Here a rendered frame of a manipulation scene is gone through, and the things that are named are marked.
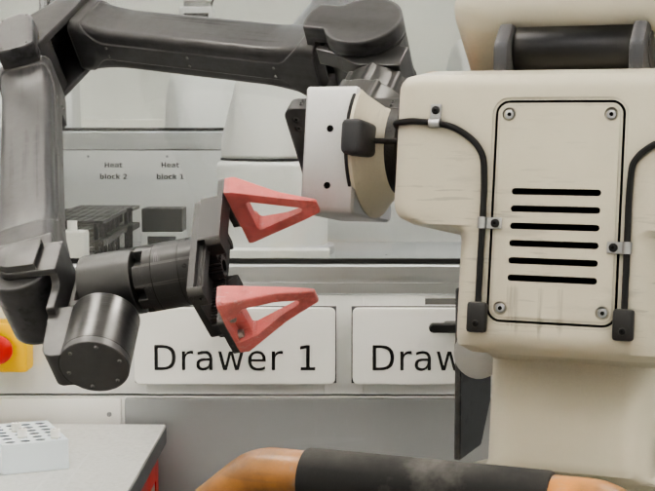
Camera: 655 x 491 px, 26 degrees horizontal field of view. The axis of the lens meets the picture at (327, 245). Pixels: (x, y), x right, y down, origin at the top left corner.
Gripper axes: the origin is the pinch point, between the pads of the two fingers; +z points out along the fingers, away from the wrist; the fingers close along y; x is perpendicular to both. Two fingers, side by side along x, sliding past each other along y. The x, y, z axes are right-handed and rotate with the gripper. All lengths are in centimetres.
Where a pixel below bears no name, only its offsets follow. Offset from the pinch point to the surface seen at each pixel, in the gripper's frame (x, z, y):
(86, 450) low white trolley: -61, -49, -26
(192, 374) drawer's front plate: -71, -39, -43
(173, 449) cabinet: -79, -44, -36
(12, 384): -66, -65, -43
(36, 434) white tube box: -52, -52, -23
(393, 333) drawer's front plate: -74, -10, -47
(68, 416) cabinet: -71, -58, -39
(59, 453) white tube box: -52, -48, -20
